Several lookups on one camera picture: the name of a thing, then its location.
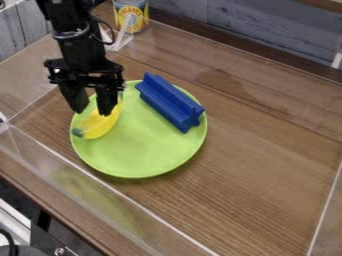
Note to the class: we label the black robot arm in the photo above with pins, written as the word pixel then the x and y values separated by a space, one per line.
pixel 69 15

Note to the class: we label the yellow toy banana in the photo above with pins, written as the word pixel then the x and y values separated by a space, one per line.
pixel 89 125

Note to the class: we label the blue plastic block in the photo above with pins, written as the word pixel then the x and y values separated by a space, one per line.
pixel 169 102

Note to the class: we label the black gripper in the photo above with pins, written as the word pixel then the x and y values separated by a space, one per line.
pixel 82 67

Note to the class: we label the green round plate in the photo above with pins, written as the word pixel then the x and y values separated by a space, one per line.
pixel 143 146

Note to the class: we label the yellow labelled can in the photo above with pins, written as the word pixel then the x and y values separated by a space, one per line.
pixel 135 11

